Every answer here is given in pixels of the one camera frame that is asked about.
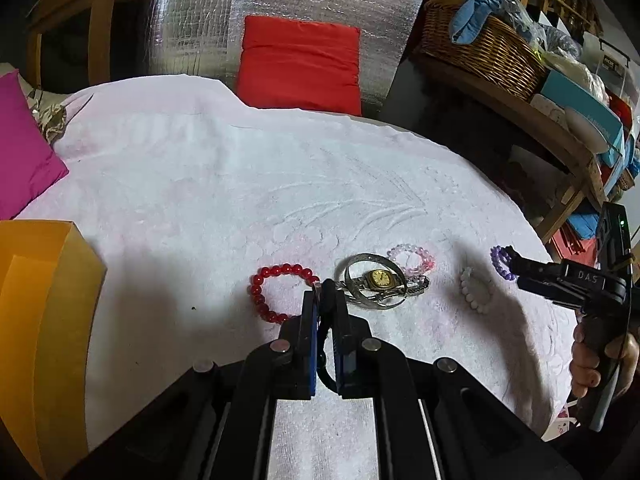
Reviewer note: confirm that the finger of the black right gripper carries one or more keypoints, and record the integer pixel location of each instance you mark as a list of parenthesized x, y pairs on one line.
[(528, 268), (553, 293)]

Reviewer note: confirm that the gold face silver wristwatch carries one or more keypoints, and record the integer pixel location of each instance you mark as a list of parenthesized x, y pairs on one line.
[(382, 289)]

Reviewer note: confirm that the teal box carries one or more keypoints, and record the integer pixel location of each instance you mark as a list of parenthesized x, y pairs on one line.
[(567, 94)]

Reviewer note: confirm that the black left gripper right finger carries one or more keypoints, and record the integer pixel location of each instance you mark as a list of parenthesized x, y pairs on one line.
[(414, 433)]

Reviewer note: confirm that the orange cardboard box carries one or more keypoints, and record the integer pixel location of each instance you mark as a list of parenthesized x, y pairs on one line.
[(51, 280)]

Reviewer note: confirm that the magenta cushion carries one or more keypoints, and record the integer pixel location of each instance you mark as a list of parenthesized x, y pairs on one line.
[(29, 166)]

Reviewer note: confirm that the pale pink embossed towel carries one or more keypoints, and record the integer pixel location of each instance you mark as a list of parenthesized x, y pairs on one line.
[(213, 218)]

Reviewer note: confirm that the silver foil insulation sheet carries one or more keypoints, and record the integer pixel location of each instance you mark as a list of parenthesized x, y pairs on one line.
[(203, 37)]

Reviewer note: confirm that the silver bangle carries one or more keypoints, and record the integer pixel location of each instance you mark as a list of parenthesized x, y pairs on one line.
[(377, 261)]

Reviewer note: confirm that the wooden shelf table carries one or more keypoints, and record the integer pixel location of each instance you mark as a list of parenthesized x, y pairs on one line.
[(582, 179)]

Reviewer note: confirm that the wooden cabinet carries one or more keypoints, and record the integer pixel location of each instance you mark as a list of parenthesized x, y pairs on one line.
[(69, 42)]

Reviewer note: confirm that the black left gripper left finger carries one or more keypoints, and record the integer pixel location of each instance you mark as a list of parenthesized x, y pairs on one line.
[(235, 432)]

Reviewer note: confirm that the patterned beige cloth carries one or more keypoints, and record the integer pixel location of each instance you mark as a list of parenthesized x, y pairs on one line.
[(49, 114)]

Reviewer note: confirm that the blue cloth in basket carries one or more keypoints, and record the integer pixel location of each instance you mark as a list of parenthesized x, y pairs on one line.
[(472, 15)]

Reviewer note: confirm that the wicker basket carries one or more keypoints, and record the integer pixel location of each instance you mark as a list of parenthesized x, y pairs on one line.
[(498, 54)]

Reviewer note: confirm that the red cushion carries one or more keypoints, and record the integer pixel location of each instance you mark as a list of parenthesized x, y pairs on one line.
[(299, 64)]

